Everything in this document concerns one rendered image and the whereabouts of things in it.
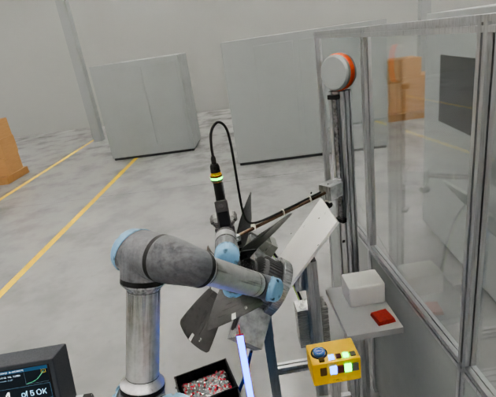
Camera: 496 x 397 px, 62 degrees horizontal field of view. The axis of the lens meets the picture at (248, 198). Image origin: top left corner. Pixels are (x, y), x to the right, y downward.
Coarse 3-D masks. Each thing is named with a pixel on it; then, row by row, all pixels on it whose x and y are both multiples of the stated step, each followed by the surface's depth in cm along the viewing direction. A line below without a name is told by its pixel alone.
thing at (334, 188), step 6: (330, 180) 197; (336, 180) 196; (324, 186) 191; (330, 186) 190; (336, 186) 192; (342, 186) 195; (330, 192) 190; (336, 192) 193; (342, 192) 196; (324, 198) 194; (330, 198) 191
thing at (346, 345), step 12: (312, 348) 141; (324, 348) 140; (336, 348) 139; (348, 348) 138; (312, 360) 136; (324, 360) 135; (336, 360) 134; (348, 360) 134; (360, 360) 134; (312, 372) 136; (348, 372) 136; (360, 372) 136
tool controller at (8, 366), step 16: (16, 352) 135; (32, 352) 133; (48, 352) 131; (64, 352) 134; (0, 368) 126; (16, 368) 126; (32, 368) 126; (48, 368) 126; (64, 368) 132; (0, 384) 126; (16, 384) 126; (32, 384) 126; (48, 384) 127; (64, 384) 131
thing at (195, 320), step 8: (200, 296) 179; (208, 296) 176; (216, 296) 175; (200, 304) 177; (208, 304) 175; (192, 312) 179; (200, 312) 176; (208, 312) 174; (184, 320) 180; (192, 320) 177; (200, 320) 174; (208, 320) 173; (184, 328) 179; (192, 328) 175; (200, 328) 173; (216, 328) 170; (208, 336) 170; (200, 344) 170; (208, 344) 169
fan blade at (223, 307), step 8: (224, 296) 156; (240, 296) 154; (248, 296) 152; (216, 304) 155; (224, 304) 152; (232, 304) 150; (240, 304) 149; (248, 304) 147; (256, 304) 145; (216, 312) 151; (224, 312) 148; (232, 312) 146; (240, 312) 144; (248, 312) 142; (216, 320) 147; (224, 320) 145; (232, 320) 143; (208, 328) 146
